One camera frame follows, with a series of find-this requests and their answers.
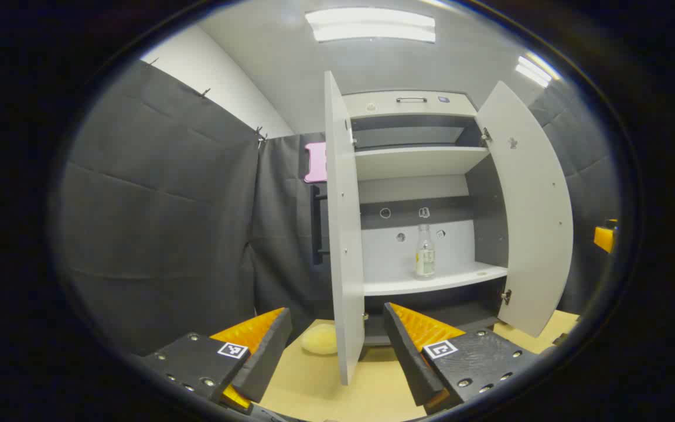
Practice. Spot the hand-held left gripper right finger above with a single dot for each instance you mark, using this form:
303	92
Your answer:
408	363

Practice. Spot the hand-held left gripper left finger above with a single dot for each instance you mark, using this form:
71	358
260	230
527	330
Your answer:
267	357

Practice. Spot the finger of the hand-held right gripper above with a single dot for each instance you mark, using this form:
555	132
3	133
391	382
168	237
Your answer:
604	237

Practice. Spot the clear glass bottle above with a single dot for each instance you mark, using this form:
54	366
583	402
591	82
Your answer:
425	258

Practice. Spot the grey cabinet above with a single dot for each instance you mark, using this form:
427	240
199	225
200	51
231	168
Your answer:
490	223

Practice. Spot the pale yellow round sponge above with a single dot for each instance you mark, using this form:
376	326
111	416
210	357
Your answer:
320	340

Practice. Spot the dark grey quilted curtain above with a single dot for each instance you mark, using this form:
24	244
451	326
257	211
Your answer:
589	176
156	223

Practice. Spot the black backdrop cloth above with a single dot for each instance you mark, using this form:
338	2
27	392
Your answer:
285	234

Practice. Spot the small ceiling light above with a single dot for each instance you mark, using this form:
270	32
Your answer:
535	70

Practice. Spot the metal curtain clip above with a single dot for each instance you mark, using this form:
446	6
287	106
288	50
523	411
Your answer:
204	92
260	138

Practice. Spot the long ceiling light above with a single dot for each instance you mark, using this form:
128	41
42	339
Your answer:
370	24

